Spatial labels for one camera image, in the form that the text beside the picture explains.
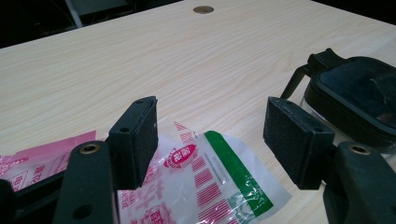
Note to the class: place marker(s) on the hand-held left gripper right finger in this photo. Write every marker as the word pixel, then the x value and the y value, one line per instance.
pixel 295 149

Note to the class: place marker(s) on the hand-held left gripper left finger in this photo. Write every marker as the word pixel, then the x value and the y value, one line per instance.
pixel 134 143

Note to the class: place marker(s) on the glass jar with black lid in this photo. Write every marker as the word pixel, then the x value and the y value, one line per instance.
pixel 351 90

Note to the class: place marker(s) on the red and white seasoning bag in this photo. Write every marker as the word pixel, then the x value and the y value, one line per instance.
pixel 211 177

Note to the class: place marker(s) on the white desk with white leg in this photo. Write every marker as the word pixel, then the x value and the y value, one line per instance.
pixel 74 14

